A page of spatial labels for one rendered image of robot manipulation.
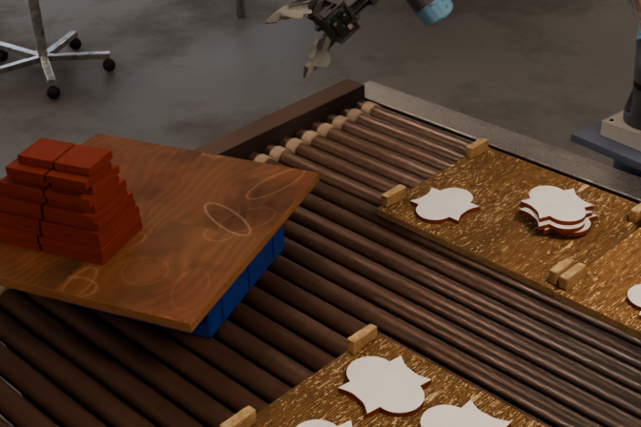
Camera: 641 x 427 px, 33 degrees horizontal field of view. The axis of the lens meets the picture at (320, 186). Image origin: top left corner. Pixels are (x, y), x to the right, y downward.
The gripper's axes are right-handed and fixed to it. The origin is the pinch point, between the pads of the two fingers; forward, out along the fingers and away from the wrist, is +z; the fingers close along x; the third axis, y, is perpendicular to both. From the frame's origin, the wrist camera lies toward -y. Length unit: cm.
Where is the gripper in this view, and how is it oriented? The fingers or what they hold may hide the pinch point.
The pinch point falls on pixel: (282, 50)
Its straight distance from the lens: 211.6
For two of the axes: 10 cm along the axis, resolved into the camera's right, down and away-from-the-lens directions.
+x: 4.8, 6.5, 5.9
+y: 4.8, 3.7, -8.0
